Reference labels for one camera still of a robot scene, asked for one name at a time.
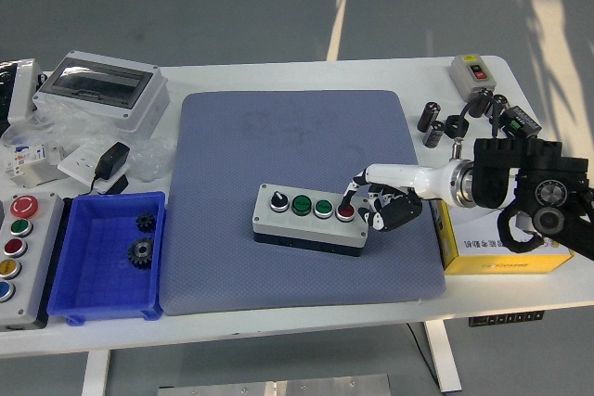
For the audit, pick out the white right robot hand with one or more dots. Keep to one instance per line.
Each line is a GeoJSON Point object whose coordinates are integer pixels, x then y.
{"type": "Point", "coordinates": [408, 178]}

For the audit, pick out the grey four-button control box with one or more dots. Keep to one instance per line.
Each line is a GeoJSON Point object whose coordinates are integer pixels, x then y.
{"type": "Point", "coordinates": [278, 229]}

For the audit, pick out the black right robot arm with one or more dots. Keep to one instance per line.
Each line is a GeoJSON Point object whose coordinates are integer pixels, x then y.
{"type": "Point", "coordinates": [547, 169]}

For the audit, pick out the grey five-button control station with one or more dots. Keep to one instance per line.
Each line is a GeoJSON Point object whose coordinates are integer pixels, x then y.
{"type": "Point", "coordinates": [39, 252]}

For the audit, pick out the black cylindrical capacitor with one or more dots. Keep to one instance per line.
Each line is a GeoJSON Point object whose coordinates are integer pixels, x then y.
{"type": "Point", "coordinates": [480, 109]}
{"type": "Point", "coordinates": [428, 118]}
{"type": "Point", "coordinates": [500, 101]}
{"type": "Point", "coordinates": [434, 135]}

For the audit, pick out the white and yellow cardboard box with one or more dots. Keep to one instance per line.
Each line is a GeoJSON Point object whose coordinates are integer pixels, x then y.
{"type": "Point", "coordinates": [487, 247]}

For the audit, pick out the black module green terminal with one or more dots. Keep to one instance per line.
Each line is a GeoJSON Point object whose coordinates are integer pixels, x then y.
{"type": "Point", "coordinates": [522, 122]}

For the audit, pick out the black table control panel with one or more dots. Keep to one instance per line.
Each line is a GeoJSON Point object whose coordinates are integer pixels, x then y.
{"type": "Point", "coordinates": [506, 318]}

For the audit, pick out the white table leg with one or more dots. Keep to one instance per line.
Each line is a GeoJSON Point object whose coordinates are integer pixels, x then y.
{"type": "Point", "coordinates": [95, 373]}
{"type": "Point", "coordinates": [443, 359]}

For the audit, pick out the grey-blue mat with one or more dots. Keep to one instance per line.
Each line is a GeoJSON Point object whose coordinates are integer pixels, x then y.
{"type": "Point", "coordinates": [223, 145]}

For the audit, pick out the small black gear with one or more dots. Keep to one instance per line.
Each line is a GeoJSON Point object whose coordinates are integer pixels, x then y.
{"type": "Point", "coordinates": [145, 222]}

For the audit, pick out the grey distribution box clear lid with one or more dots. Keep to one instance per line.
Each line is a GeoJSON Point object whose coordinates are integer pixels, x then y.
{"type": "Point", "coordinates": [139, 113]}

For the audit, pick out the large black gear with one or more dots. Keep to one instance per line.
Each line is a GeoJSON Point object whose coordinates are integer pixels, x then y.
{"type": "Point", "coordinates": [140, 253]}

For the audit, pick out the black power adapter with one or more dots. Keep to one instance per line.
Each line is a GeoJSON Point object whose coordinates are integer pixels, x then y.
{"type": "Point", "coordinates": [111, 159]}

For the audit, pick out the blue plastic bin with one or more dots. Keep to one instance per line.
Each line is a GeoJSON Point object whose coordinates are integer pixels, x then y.
{"type": "Point", "coordinates": [93, 284]}

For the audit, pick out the clear plastic bag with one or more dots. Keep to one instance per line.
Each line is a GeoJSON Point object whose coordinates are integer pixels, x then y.
{"type": "Point", "coordinates": [69, 134]}

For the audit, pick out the white circuit breaker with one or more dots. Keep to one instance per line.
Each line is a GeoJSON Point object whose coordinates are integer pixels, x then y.
{"type": "Point", "coordinates": [28, 162]}

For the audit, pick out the white device with black panel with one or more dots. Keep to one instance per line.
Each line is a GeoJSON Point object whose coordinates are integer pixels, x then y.
{"type": "Point", "coordinates": [23, 90]}

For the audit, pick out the grey switch box red button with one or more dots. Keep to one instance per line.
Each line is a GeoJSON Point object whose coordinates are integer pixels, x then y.
{"type": "Point", "coordinates": [464, 78]}

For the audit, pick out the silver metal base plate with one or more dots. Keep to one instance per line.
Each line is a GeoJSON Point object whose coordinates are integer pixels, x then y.
{"type": "Point", "coordinates": [278, 387]}

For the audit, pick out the white wall socket plate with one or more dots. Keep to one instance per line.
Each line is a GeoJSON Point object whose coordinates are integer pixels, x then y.
{"type": "Point", "coordinates": [76, 164]}

